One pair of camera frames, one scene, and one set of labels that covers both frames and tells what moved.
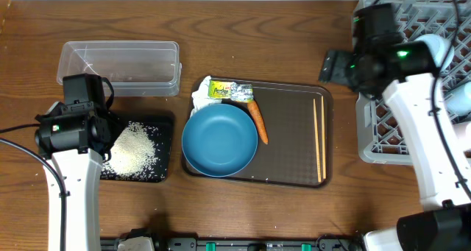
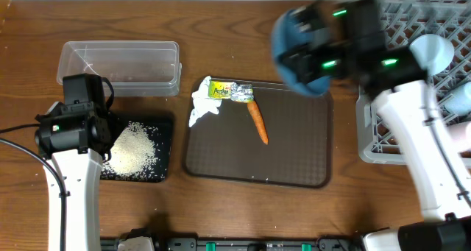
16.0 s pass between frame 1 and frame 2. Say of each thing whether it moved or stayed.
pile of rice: stayed
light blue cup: stayed
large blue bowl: moved
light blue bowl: stayed
